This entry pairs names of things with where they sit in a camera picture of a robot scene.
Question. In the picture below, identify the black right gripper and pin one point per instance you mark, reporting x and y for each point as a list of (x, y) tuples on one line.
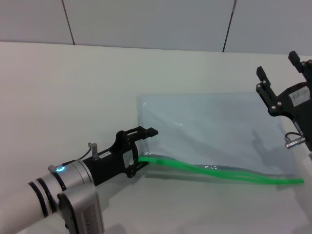
[(299, 107)]

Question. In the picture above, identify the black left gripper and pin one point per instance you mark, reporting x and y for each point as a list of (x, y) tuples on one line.
[(109, 163)]

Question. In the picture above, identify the translucent document bag green zipper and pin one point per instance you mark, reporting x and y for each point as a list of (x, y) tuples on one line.
[(207, 126)]

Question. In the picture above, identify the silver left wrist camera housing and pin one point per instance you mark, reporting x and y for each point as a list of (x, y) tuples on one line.
[(83, 212)]

